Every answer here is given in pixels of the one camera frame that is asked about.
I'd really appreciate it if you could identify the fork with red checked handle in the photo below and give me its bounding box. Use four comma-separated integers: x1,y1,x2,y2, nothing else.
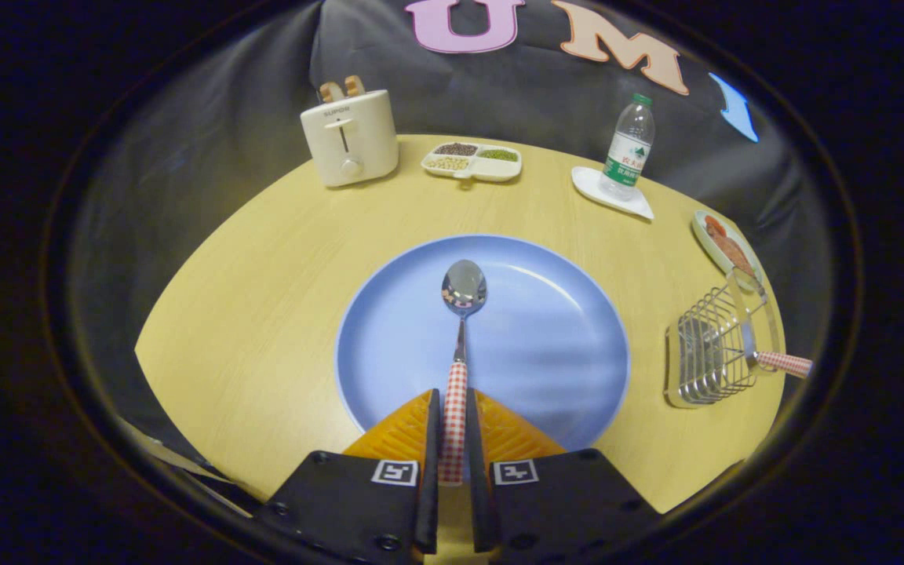
746,349,814,380

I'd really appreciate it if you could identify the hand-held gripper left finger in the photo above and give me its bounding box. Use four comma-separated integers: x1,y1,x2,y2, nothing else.
254,388,442,565

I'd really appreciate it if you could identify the white divided dish with beans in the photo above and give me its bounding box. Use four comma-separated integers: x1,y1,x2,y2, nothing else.
421,141,523,184

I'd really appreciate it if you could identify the cream white toaster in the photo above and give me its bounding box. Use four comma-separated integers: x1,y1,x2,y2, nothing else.
300,89,400,188

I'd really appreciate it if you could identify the clear plastic water bottle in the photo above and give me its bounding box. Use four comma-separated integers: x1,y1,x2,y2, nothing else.
599,93,656,202

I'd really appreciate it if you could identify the white square coaster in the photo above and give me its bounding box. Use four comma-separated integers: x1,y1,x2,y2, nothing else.
571,166,655,221

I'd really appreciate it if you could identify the metal wire cutlery basket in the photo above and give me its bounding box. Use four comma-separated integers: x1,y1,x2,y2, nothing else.
663,271,782,410

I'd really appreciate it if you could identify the green plate with meat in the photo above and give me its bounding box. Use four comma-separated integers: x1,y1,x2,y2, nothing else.
691,210,765,287

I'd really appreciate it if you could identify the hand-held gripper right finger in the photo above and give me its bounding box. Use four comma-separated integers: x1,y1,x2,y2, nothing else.
465,388,649,565

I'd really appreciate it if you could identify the blue round plate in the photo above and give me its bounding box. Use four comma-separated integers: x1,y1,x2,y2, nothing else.
334,234,632,452

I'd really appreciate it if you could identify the brown cardboard box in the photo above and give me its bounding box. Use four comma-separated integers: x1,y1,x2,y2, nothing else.
118,416,253,519

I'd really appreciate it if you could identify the spoon with red checked handle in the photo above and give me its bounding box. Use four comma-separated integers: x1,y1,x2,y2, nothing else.
438,259,489,486

